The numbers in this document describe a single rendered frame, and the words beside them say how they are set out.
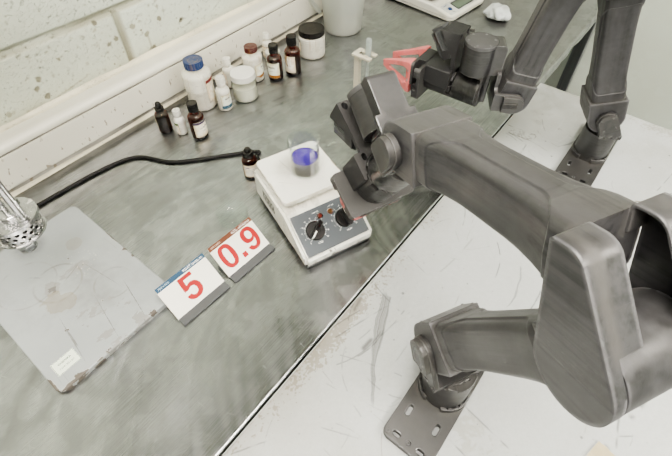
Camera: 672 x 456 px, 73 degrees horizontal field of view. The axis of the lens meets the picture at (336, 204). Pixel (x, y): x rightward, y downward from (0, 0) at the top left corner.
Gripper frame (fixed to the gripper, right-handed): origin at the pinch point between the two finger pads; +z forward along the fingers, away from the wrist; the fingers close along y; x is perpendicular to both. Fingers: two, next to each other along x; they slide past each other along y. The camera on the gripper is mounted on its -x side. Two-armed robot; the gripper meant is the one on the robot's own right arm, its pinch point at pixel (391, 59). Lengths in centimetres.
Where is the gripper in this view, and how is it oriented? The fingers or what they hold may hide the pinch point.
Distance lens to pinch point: 98.1
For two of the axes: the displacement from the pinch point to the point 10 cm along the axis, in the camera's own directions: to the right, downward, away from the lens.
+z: -8.0, -4.4, 4.1
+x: 0.1, 6.6, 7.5
